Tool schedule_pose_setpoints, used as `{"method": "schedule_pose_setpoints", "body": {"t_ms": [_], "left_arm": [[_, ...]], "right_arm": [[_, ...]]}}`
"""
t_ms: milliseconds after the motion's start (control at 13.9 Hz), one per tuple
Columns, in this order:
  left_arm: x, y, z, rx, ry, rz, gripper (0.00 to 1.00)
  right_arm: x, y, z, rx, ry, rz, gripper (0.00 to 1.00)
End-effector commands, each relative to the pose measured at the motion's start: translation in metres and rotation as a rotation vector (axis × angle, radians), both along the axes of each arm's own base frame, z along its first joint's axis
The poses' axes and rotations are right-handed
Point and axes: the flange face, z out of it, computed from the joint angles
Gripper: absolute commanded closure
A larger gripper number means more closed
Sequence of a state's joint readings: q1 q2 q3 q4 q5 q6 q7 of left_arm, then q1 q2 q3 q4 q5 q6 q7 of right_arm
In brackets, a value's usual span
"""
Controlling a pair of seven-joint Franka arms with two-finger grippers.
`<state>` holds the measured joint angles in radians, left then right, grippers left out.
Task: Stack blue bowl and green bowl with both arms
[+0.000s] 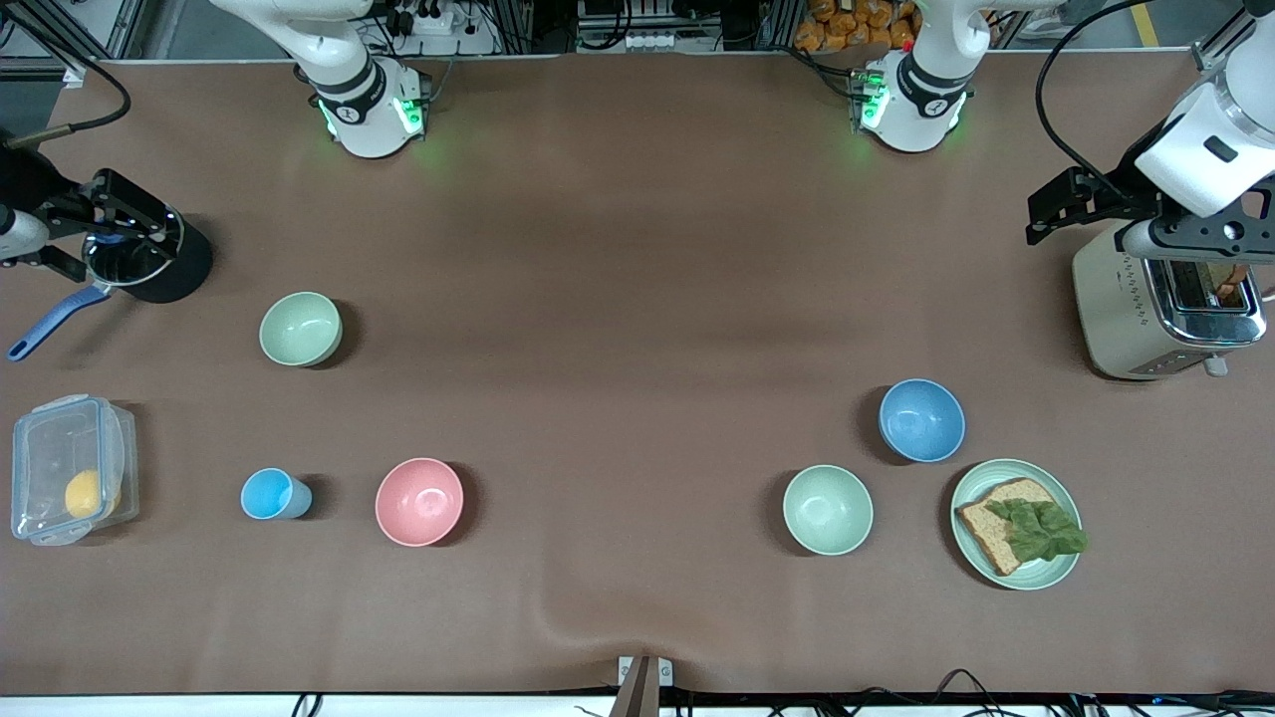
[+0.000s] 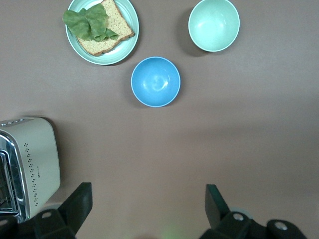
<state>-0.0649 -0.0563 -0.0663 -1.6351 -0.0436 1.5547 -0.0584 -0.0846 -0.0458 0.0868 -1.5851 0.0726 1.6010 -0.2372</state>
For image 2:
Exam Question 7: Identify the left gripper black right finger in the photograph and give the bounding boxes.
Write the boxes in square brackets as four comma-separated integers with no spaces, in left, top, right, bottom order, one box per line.
[200,184,252,239]

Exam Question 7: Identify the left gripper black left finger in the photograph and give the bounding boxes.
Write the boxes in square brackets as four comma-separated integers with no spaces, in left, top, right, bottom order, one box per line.
[32,182,93,239]

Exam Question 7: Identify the blue bowl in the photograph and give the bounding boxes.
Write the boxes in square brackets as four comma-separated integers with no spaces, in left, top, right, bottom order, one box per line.
[131,56,181,108]

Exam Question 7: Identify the pale mint green bowl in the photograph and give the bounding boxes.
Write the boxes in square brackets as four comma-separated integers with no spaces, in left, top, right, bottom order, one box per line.
[188,0,240,53]

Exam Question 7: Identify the beige and chrome toaster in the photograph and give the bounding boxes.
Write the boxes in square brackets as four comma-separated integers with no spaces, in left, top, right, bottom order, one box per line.
[0,116,61,224]

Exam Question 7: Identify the mint green plate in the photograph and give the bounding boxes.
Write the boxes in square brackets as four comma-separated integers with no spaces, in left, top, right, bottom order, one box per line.
[65,0,140,66]

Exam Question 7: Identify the green lettuce leaf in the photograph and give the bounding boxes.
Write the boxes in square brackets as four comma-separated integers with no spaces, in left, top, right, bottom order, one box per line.
[62,3,119,42]

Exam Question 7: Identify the brown bread slice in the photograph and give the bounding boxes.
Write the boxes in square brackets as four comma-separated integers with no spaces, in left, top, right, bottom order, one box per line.
[76,0,136,56]

